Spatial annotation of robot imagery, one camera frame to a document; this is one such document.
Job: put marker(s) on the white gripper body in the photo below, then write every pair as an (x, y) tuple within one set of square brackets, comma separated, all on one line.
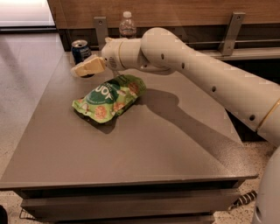
[(110, 55)]

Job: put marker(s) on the blue pepsi can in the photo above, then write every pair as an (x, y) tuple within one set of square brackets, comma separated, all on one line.
[(80, 51)]

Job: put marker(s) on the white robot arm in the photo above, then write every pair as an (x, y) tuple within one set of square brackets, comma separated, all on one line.
[(251, 99)]

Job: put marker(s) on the clear plastic water bottle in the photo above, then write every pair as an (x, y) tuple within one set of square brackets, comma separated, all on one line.
[(127, 27)]

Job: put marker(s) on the green snack bag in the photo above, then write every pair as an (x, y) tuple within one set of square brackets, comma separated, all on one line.
[(111, 98)]

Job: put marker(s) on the grey table with drawers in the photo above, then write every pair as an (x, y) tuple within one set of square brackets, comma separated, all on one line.
[(174, 157)]

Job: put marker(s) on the left metal bracket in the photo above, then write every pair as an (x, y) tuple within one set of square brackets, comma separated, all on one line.
[(101, 30)]

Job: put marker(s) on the metal bracket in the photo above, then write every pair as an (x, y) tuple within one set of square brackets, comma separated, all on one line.
[(227, 45), (101, 30)]

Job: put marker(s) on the wooden wall panel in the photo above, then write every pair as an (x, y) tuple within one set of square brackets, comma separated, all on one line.
[(80, 14)]

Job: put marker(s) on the right metal bracket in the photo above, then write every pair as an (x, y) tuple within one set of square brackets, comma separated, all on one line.
[(227, 45)]

